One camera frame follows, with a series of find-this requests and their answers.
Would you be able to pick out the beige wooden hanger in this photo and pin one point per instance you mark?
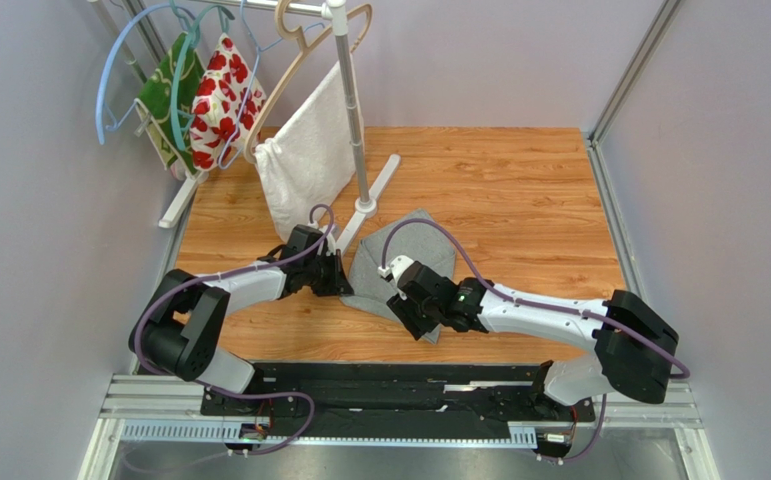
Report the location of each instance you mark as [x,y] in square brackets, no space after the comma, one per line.
[349,28]

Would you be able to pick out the blue wire hanger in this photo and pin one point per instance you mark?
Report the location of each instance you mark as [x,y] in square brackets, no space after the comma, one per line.
[233,147]

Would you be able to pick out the white clothes rack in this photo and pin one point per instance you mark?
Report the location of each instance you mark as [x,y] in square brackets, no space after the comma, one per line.
[105,120]

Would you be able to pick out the teal hanger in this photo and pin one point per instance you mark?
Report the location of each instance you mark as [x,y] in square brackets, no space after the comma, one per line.
[178,86]

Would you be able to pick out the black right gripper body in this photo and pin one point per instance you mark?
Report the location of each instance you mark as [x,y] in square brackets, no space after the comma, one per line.
[408,309]

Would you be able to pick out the white towel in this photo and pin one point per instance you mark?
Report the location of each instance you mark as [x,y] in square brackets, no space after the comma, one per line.
[309,160]

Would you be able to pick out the red floral white cloth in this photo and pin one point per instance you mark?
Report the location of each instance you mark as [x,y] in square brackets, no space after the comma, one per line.
[216,99]

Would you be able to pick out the green patterned cloth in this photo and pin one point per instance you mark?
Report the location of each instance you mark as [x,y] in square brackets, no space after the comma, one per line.
[153,102]

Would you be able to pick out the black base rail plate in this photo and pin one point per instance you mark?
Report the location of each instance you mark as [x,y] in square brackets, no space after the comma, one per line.
[427,401]

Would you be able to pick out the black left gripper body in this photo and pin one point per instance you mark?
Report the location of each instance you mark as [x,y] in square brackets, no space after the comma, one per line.
[321,274]

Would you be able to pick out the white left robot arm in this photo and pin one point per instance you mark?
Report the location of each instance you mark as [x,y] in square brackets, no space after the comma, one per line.
[179,331]

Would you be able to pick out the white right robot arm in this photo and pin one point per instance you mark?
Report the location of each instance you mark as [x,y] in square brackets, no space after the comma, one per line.
[627,346]

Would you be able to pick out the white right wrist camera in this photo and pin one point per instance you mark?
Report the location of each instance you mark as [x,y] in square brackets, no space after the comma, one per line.
[393,270]

